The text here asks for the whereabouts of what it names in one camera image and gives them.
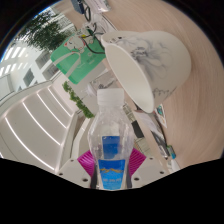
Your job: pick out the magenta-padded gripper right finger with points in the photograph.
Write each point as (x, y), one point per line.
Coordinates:
(140, 161)

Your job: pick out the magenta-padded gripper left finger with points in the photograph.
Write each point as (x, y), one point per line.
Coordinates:
(83, 164)

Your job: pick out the clear blue-labelled water bottle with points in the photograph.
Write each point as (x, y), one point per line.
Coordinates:
(111, 133)

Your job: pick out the black notebook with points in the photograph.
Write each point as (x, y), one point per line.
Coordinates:
(137, 129)

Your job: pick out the small teal tube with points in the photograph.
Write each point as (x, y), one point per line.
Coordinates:
(171, 151)

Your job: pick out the white computer mouse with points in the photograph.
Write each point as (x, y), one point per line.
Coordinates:
(175, 165)

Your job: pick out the white printed booklet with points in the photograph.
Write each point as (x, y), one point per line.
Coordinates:
(149, 122)

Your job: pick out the colourful sticker sheet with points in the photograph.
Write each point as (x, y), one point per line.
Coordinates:
(161, 115)

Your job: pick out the green plants atop cabinet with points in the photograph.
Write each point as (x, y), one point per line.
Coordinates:
(78, 100)

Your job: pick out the ceiling light strips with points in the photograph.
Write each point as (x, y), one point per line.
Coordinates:
(36, 116)

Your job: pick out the green tote bag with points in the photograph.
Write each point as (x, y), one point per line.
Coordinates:
(78, 63)

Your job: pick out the white marbled cup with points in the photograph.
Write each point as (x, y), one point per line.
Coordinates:
(150, 60)

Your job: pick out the row of green plants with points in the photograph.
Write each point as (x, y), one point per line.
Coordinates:
(43, 31)

